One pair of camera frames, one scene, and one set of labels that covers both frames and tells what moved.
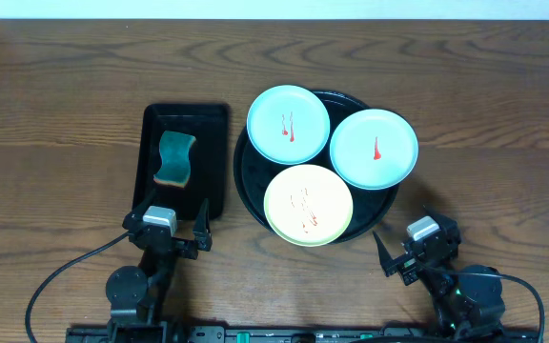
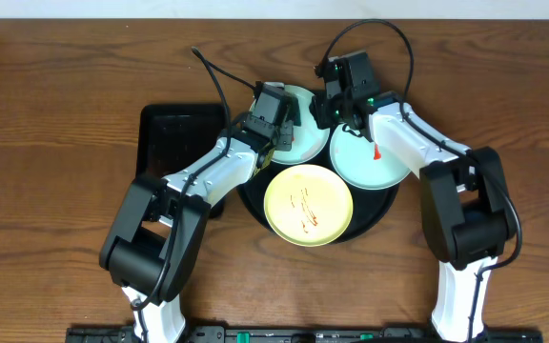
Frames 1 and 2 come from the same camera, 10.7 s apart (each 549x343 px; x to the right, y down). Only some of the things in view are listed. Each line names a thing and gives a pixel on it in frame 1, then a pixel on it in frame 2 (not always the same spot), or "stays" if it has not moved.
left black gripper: x=172 y=243 -> x=285 y=138
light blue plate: x=374 y=149 stays
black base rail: x=291 y=334 stays
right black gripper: x=388 y=262 -> x=321 y=110
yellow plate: x=308 y=205 stays
